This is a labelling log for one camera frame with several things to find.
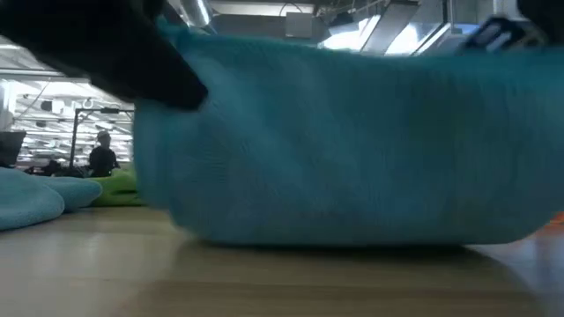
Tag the dark monitor screen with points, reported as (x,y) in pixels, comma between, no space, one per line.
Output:
(11,147)

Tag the silver ventilation duct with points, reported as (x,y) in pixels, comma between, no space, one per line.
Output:
(196,11)

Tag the light blue tagged towel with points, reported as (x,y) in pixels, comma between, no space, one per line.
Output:
(31,198)

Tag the person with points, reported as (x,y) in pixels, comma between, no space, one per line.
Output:
(103,158)

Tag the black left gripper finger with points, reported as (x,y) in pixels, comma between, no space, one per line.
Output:
(167,83)

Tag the grey ceiling box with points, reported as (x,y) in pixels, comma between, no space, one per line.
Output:
(299,25)

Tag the teal microfiber towel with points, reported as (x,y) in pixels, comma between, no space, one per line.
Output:
(352,145)

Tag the long light strip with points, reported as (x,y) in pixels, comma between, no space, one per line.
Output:
(26,72)

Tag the green microfiber towel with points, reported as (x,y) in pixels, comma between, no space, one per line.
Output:
(119,189)

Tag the black gantry frame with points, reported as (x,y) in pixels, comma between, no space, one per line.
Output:
(108,110)

